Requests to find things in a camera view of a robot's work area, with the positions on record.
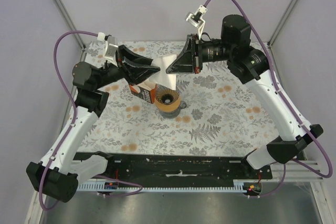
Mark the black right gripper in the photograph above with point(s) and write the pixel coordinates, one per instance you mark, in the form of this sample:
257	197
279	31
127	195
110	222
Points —
185	63

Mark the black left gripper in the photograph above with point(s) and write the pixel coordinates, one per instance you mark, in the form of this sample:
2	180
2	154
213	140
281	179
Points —
135	74

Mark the white paper coffee filter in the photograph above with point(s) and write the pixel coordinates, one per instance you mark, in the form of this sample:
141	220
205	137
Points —
162	78

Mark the orange coffee filter box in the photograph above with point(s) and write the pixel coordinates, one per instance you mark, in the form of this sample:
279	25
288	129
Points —
145	91

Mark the grey ribbed glass dripper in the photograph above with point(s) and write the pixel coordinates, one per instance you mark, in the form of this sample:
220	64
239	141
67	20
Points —
165	94

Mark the round wooden dripper stand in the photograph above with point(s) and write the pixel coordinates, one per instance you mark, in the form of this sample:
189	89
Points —
167	107

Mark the grey glass carafe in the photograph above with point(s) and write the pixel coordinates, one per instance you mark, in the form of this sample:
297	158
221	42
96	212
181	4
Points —
175	113

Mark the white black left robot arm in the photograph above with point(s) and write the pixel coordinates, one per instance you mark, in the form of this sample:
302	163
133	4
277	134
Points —
53	175

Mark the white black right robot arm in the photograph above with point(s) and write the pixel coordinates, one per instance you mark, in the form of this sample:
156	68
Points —
252	68

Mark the floral tablecloth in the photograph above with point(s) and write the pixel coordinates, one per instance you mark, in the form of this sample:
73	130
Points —
218	116

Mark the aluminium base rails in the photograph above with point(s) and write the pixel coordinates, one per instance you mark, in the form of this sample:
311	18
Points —
292	171

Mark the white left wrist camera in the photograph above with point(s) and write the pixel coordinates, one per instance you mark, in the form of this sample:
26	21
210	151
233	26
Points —
110	47

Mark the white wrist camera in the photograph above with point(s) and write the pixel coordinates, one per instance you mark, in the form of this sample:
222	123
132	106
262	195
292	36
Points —
196	19
110	47

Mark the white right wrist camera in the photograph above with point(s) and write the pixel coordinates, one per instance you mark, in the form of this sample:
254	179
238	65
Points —
196	19

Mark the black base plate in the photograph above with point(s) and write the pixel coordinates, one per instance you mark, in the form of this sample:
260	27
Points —
132	166

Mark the aluminium frame post left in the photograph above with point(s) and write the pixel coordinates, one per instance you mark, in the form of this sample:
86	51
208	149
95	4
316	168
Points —
63	9

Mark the aluminium frame post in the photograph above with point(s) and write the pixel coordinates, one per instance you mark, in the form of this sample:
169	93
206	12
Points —
283	20
63	9

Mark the light blue cable duct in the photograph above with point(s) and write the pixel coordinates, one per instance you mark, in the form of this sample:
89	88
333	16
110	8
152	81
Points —
109	186

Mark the aluminium frame post right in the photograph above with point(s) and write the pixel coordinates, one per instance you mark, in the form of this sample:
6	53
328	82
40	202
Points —
283	20

